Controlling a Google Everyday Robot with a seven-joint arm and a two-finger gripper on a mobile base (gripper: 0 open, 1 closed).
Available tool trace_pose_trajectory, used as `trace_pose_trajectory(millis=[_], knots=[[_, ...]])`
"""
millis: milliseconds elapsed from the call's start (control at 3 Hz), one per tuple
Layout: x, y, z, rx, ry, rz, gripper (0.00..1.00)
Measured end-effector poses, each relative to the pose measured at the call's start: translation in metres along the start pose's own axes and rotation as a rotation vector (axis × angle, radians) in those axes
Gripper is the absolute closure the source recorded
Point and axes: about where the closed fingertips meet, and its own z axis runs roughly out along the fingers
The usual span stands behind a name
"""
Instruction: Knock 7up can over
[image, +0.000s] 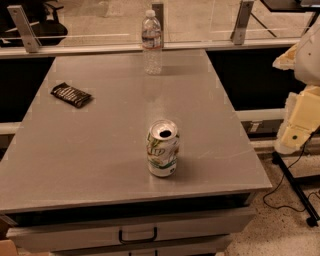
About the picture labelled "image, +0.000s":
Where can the black stand leg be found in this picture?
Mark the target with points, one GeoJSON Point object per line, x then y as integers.
{"type": "Point", "coordinates": [296, 184]}

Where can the black drawer handle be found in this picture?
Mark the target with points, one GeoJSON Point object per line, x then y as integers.
{"type": "Point", "coordinates": [128, 237]}

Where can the left metal rail bracket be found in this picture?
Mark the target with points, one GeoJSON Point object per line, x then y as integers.
{"type": "Point", "coordinates": [29, 40]}

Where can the black office chair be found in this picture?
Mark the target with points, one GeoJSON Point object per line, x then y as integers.
{"type": "Point", "coordinates": [42, 15]}

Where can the dark background table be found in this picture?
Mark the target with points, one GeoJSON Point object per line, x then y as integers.
{"type": "Point", "coordinates": [285, 18]}

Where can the clear plastic water bottle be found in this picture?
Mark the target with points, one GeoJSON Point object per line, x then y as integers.
{"type": "Point", "coordinates": [152, 52]}

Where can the green white 7up can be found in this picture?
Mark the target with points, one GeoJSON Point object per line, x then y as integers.
{"type": "Point", "coordinates": [162, 143]}

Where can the metal rail bracket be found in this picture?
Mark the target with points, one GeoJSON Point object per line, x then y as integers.
{"type": "Point", "coordinates": [158, 7]}
{"type": "Point", "coordinates": [29, 40]}
{"type": "Point", "coordinates": [239, 32]}

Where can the grey drawer cabinet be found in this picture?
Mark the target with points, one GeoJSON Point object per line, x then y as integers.
{"type": "Point", "coordinates": [186, 226]}

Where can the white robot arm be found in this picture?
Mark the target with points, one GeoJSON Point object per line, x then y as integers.
{"type": "Point", "coordinates": [302, 110]}

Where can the glass barrier panel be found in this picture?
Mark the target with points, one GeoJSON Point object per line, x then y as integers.
{"type": "Point", "coordinates": [77, 27]}

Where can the middle metal rail bracket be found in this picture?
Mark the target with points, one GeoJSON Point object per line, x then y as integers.
{"type": "Point", "coordinates": [158, 7]}

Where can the black snack bar wrapper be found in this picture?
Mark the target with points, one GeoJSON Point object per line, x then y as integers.
{"type": "Point", "coordinates": [71, 95]}

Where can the right metal rail bracket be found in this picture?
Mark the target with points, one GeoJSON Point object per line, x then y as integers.
{"type": "Point", "coordinates": [239, 32]}

